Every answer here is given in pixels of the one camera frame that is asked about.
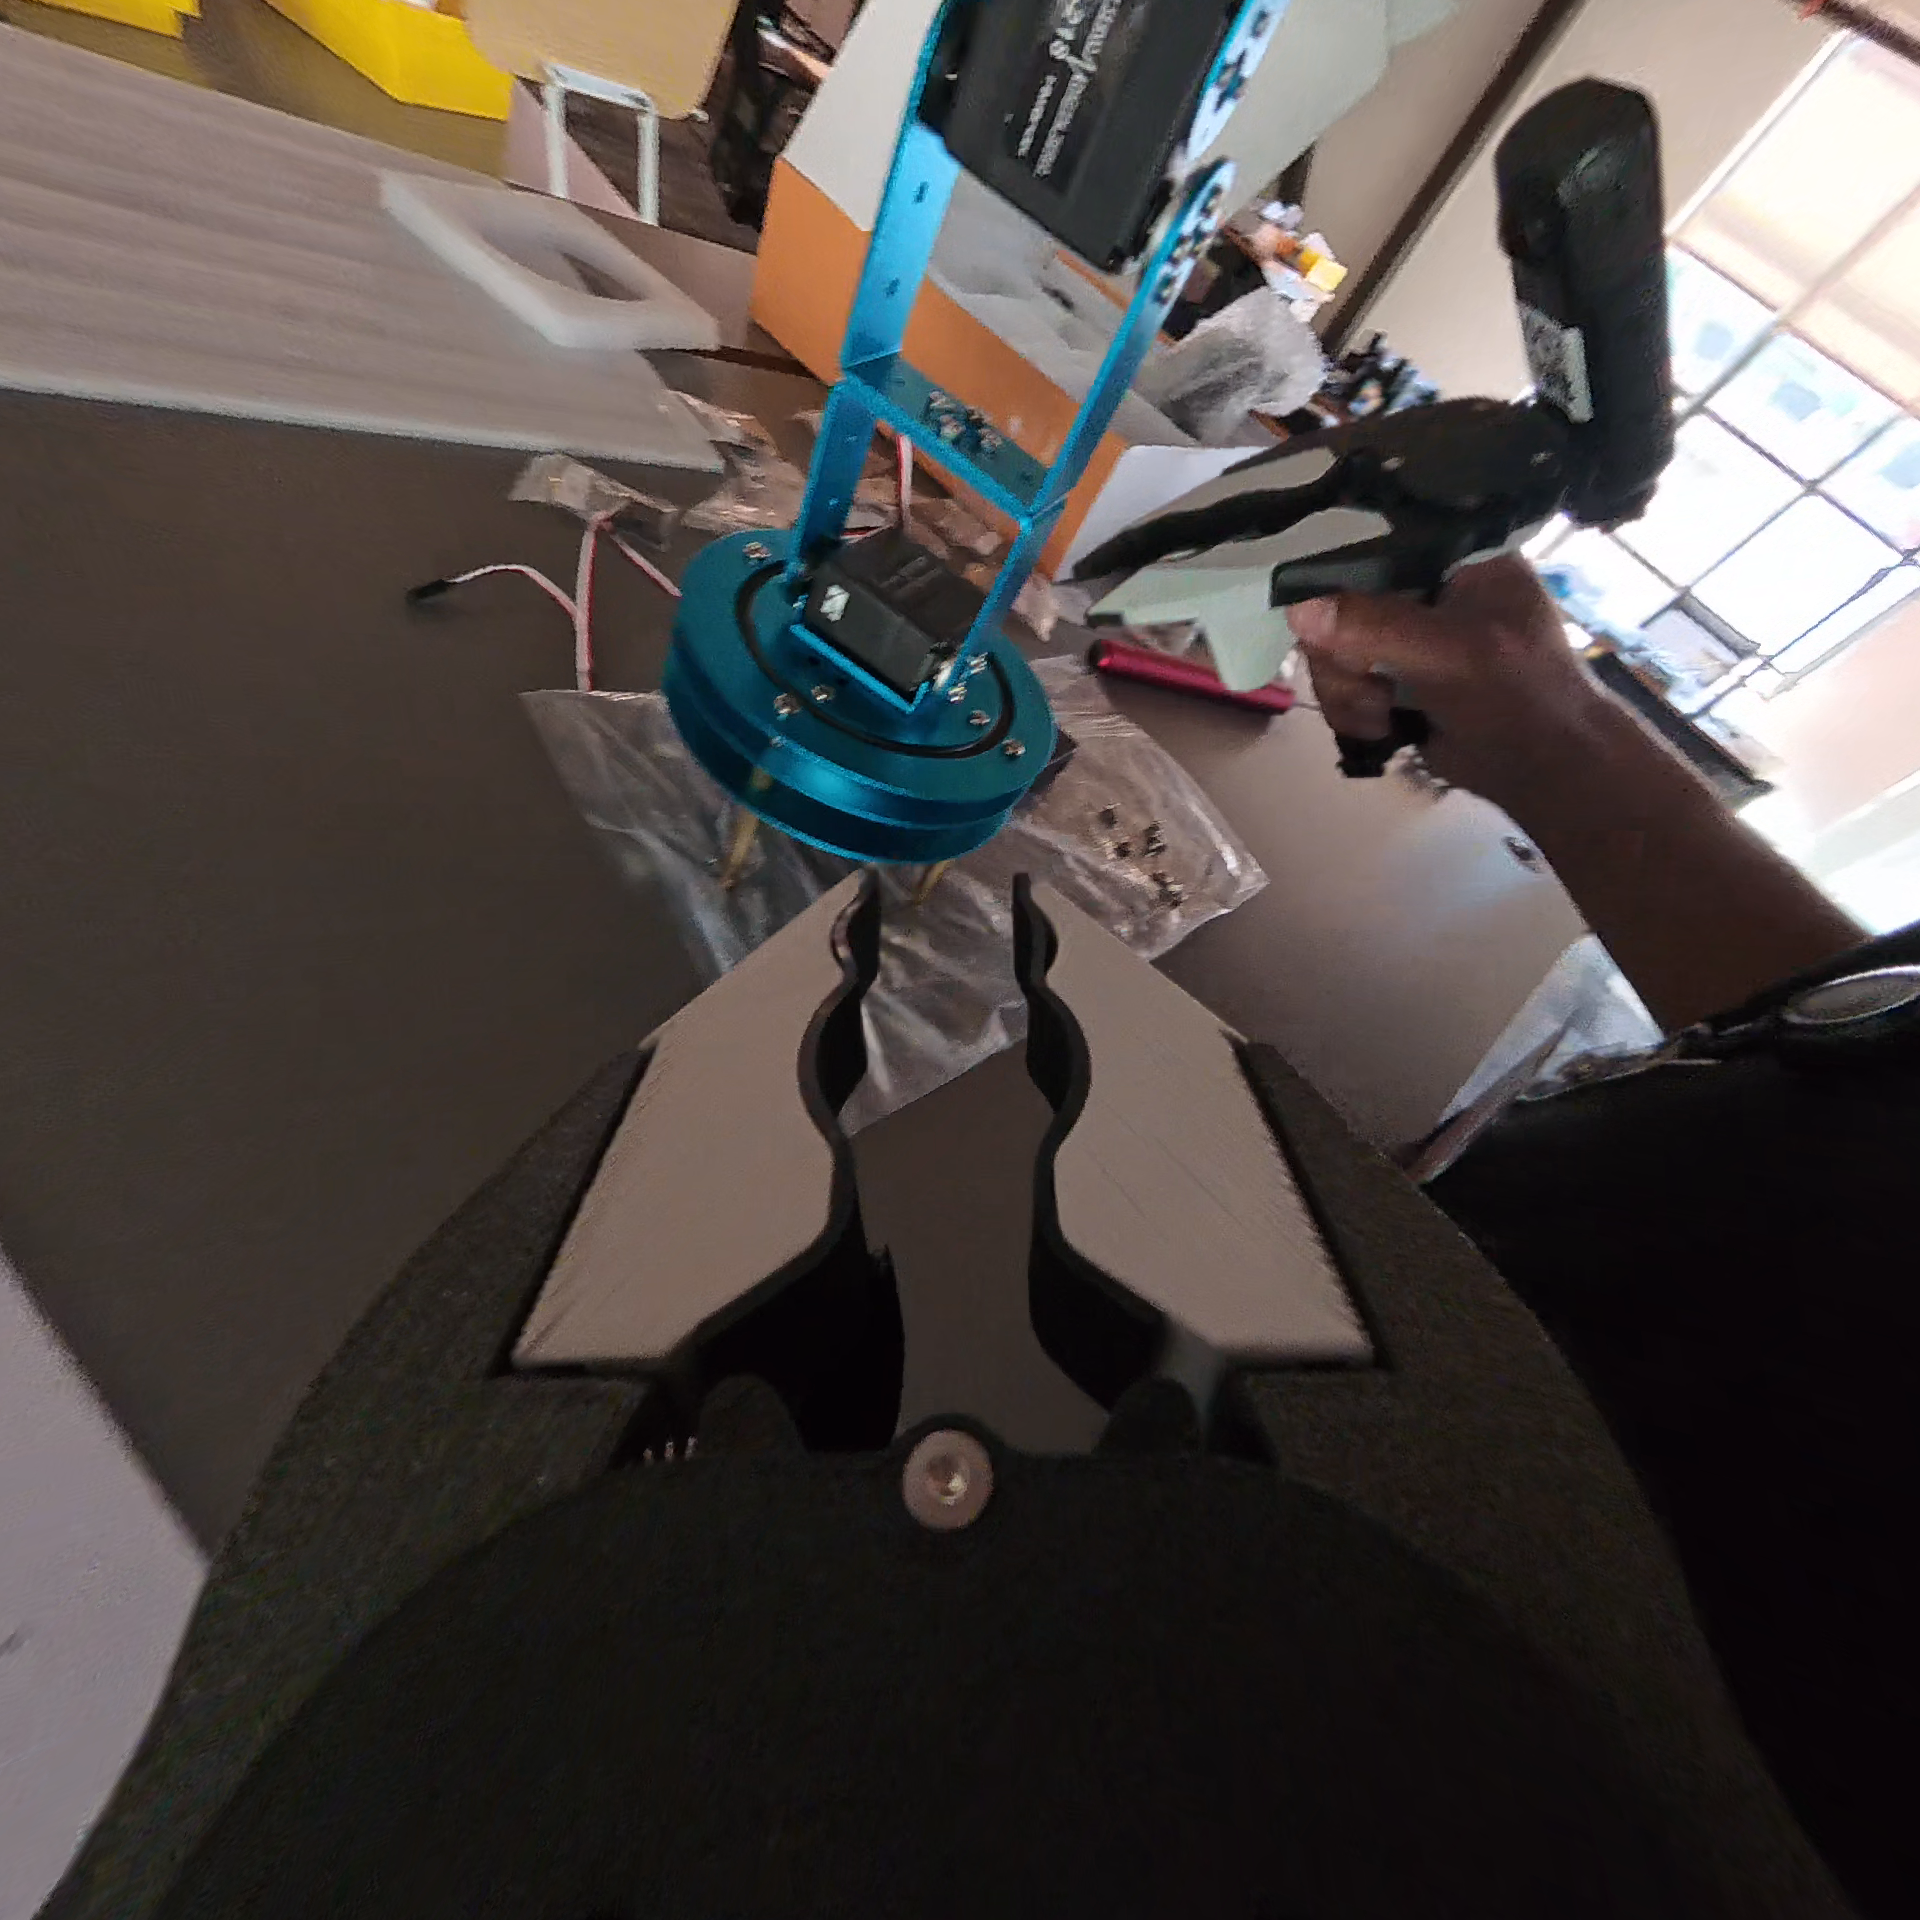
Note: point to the yellow storage box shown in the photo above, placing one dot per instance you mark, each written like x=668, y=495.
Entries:
x=391, y=53

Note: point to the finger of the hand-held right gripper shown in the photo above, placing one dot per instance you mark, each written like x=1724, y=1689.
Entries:
x=1214, y=592
x=1253, y=483

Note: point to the person's right hand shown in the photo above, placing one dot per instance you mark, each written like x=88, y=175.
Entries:
x=1455, y=675

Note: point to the assembly instruction manual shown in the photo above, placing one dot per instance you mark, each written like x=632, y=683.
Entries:
x=74, y=1574

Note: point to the loose silver screws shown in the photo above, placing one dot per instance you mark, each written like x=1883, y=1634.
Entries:
x=1140, y=855

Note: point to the person's black clothing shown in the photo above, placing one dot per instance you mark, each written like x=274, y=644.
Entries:
x=1724, y=1350

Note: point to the dark grey desk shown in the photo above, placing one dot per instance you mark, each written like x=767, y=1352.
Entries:
x=300, y=901

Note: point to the orange white cardboard box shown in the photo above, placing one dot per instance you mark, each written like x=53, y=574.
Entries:
x=810, y=300

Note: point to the white foam frame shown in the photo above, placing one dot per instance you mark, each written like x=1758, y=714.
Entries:
x=450, y=225

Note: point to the small clear parts bag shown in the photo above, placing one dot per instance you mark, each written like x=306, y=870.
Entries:
x=584, y=495
x=734, y=506

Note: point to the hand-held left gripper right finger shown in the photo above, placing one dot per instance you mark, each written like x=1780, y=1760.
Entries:
x=1201, y=1201

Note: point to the blue toy robot arm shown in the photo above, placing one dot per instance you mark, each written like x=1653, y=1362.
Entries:
x=840, y=794

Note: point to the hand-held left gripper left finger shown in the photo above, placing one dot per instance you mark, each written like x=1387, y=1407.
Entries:
x=675, y=1201

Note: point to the tan chair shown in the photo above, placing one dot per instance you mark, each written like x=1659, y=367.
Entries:
x=600, y=44

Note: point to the large clear plastic bag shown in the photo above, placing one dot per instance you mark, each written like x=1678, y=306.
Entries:
x=961, y=961

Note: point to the dark red metal tube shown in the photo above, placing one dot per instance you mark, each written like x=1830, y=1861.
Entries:
x=1185, y=675

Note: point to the person's right forearm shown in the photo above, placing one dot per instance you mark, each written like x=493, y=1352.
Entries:
x=1650, y=855

